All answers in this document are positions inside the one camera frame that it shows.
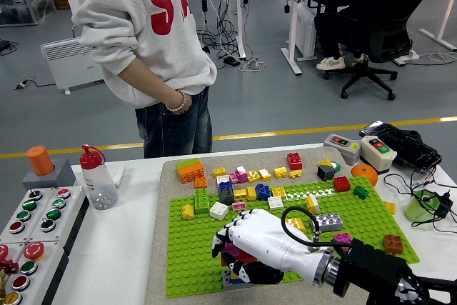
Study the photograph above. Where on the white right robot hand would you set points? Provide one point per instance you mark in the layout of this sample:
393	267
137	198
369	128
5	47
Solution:
271	244

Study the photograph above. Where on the person's right hand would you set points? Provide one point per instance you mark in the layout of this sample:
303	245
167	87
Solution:
187	103

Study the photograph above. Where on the pink square brick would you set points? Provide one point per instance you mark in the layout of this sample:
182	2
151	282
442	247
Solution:
232	248
342	237

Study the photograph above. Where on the person's right forearm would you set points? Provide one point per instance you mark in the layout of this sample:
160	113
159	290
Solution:
150	81

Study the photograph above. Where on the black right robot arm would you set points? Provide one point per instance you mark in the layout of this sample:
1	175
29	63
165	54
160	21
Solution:
371	265

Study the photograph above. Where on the large red brick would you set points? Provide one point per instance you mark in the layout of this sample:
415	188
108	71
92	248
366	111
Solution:
248	258

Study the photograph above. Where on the yellow curved brick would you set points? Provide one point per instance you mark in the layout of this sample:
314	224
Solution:
299	225

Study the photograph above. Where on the white square brick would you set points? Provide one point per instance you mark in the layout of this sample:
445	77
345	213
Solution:
219	211
275	203

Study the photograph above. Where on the thin yellow brick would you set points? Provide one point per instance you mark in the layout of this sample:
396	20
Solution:
233	275

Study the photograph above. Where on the thin blue brick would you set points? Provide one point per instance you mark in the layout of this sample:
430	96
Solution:
237	281

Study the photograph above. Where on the small pink plate brick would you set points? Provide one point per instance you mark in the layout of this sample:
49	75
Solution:
238	206

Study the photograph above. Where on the grey base brick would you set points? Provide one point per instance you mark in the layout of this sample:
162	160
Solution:
239	286

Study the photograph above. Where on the white and yellow brick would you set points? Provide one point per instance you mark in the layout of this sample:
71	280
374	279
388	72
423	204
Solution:
312	205

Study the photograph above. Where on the lime green flat brick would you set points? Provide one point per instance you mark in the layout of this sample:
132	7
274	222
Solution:
186	163

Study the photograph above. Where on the black power brick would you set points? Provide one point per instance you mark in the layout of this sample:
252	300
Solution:
231	61

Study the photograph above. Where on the long grey brick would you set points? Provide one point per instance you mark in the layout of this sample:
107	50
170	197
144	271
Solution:
330	223

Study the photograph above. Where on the dark grey sloped brick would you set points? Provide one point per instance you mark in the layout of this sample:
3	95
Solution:
226	196

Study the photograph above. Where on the large orange brick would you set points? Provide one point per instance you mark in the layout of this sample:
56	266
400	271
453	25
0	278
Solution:
191	173

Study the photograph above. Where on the small yellow brick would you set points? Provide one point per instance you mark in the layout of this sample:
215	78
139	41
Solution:
295	174

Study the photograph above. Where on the pink and white brick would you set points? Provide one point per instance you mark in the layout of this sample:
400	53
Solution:
242	175

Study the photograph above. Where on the green studded baseplate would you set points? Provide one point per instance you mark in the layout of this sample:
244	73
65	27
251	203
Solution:
193	248

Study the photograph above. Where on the small orange brick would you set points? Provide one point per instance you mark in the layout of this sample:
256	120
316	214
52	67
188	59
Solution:
200	183

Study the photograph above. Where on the tall green brick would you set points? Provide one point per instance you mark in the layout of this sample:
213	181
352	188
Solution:
201	201

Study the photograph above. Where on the yellow wedge brick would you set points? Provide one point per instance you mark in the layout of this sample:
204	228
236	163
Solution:
325	163

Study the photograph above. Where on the small green brick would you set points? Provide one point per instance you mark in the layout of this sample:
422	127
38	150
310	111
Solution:
336	168

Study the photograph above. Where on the brown square brick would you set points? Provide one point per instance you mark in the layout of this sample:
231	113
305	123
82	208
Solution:
393	245

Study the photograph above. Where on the person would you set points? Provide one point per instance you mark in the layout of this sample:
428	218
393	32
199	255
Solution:
328	33
143	51

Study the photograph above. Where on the black hanging adapter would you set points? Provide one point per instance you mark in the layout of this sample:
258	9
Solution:
204	5

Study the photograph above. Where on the grey-brown table mat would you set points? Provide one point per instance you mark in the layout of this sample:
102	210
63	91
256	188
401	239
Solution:
157	248

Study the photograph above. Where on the orange fruit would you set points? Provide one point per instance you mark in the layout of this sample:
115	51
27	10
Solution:
364	174

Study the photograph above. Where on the clear bottle red cap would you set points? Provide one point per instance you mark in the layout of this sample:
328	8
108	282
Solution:
98	183

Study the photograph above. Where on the white panel heater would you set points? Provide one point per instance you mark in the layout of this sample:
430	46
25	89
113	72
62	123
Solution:
68	62

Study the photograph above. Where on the white computer case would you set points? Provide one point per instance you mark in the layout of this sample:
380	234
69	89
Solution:
303	30

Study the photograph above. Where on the grey block holder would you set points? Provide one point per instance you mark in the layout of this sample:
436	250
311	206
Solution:
62	176

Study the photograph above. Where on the green plastic cup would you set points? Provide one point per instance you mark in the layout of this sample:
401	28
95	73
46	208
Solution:
412	210

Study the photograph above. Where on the orange cylinder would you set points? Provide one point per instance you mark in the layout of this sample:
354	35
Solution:
39	162

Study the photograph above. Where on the brown box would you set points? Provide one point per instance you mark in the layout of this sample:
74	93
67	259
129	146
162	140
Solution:
61	0

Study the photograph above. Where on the floor socket box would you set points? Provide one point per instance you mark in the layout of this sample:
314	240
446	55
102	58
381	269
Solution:
23	83

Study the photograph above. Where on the white push-button box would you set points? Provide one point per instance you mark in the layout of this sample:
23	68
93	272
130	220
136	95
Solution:
28	267
3	252
53	214
22	215

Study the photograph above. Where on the clear storage crate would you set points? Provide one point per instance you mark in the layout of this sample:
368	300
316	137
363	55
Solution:
21	5

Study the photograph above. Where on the black office chair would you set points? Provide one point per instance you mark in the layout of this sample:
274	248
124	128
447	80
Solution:
392	5

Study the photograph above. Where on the brass fitting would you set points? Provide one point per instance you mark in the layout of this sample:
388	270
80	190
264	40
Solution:
2	283

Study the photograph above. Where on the white wall switch plate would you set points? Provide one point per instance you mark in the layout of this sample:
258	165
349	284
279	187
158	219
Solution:
118	173

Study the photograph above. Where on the grey switch box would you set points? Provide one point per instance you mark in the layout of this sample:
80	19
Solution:
342	151

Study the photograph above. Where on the white switch box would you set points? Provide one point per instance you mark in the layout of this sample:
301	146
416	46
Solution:
378	160

